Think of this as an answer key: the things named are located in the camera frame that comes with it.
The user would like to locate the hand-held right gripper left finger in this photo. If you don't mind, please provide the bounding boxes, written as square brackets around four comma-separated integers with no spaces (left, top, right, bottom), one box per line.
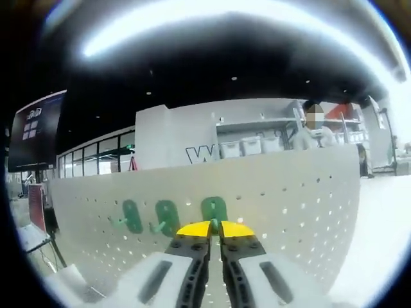
[118,220,213,308]

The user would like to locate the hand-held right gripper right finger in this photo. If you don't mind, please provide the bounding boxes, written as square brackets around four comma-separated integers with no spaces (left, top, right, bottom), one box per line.
[219,219,315,308]

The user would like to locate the green hook assembly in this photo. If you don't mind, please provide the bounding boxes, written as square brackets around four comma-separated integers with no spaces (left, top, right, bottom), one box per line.
[148,199,181,239]
[200,196,229,229]
[110,198,144,235]

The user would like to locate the white perforated mounting plate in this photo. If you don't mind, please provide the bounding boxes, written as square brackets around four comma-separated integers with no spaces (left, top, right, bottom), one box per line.
[49,144,362,296]

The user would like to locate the black laptop stand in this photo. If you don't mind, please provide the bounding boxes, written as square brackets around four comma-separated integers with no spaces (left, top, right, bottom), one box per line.
[50,235,67,268]

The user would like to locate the white storage bin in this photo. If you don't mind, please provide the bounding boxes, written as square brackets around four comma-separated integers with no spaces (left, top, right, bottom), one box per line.
[241,137,261,157]
[221,141,241,158]
[261,135,281,154]

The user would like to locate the white shelf rack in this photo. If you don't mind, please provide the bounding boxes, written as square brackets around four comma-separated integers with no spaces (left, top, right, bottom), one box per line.
[216,108,306,158]

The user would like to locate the white laptop with red screen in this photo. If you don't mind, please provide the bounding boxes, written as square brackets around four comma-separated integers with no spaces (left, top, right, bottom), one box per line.
[17,183,53,255]

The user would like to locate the large dark wall screen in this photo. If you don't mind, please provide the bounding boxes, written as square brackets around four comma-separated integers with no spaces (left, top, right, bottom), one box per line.
[7,89,69,173]

